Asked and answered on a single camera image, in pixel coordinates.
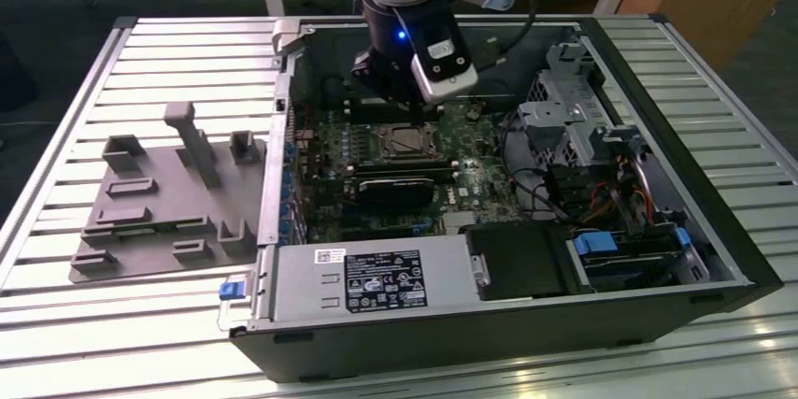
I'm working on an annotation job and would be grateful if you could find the small silver chipset heatsink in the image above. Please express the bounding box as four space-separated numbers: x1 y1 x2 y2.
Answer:
442 210 477 233

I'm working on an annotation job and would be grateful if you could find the grey parts rack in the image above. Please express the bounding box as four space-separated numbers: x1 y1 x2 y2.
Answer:
67 100 270 284

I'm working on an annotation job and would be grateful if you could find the black RAM stick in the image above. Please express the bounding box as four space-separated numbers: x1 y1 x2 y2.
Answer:
350 160 455 182

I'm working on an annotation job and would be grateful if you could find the black drive shroud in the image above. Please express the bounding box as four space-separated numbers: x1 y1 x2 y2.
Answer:
461 220 592 303

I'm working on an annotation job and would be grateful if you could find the green motherboard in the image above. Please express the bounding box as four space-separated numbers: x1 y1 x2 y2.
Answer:
293 99 538 247

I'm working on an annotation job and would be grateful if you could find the black wire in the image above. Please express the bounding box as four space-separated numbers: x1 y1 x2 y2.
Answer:
505 167 576 225

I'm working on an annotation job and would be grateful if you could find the blue disk carrier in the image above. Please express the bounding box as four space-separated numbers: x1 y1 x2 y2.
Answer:
568 226 713 292

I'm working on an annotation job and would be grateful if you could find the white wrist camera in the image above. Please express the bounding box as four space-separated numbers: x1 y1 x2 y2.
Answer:
409 37 481 106

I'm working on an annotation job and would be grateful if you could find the black graphics card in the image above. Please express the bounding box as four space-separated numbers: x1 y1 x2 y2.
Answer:
351 175 438 211

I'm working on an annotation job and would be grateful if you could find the silver power supply unit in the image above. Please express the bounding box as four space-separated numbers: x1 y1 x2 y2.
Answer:
249 233 492 331

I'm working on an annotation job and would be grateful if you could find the black open PC case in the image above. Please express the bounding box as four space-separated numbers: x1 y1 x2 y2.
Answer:
218 14 785 384

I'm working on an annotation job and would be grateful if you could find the CPU socket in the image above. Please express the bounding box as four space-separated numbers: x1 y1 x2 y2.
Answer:
371 121 450 163

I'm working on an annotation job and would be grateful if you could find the grey metal drive cage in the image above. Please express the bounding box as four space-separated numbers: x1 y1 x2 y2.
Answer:
516 42 629 169

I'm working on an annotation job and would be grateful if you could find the coloured wire bundle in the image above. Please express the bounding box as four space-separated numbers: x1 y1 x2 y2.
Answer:
582 178 660 235

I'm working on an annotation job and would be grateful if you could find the blue case latch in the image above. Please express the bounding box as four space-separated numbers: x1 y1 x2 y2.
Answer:
218 278 246 301

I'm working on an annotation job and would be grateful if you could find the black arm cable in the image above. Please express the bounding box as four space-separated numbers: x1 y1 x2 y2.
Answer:
477 0 542 71

